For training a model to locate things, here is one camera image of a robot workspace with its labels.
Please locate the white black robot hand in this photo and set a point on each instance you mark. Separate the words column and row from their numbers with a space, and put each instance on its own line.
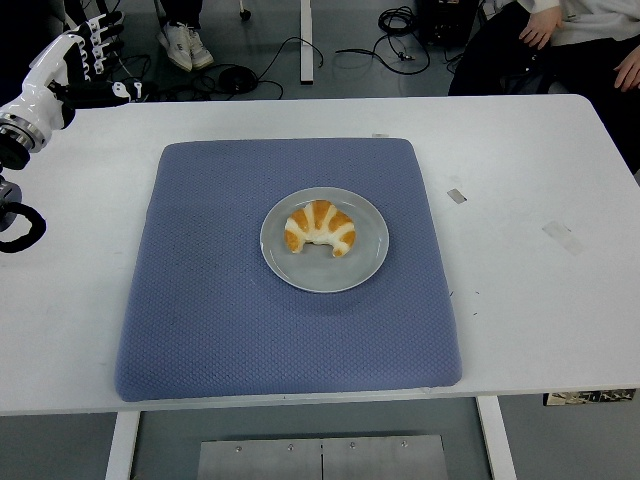
column 47, row 65

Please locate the person's left hand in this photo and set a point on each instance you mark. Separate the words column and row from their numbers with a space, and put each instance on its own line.
column 630, row 72

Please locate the person's right hand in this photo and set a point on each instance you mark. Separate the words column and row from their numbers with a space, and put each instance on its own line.
column 542, row 27

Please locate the orange striped croissant bread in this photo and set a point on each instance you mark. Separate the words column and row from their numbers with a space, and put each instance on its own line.
column 320, row 220

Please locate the seated person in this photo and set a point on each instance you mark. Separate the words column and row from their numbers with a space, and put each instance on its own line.
column 590, row 20

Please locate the black equipment box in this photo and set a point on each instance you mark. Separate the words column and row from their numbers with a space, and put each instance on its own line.
column 440, row 22

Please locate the person with white shoes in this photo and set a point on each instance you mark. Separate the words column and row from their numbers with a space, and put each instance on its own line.
column 185, row 45

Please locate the large clear tape piece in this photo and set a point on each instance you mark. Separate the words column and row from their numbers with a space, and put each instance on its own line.
column 562, row 237

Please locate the small grey tape piece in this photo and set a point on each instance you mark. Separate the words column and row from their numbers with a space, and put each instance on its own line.
column 456, row 196

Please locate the blue quilted mat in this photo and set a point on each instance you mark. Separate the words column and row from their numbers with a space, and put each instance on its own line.
column 200, row 300

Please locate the grey round plate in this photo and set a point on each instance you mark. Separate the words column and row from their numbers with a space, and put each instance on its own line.
column 325, row 275

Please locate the white table leg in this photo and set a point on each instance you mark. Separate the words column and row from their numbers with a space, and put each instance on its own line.
column 495, row 440
column 122, row 445

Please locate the grey metal plate with screws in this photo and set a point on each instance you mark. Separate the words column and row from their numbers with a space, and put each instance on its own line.
column 260, row 460

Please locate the white vertical post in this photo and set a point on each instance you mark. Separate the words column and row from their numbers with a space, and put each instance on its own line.
column 306, row 50

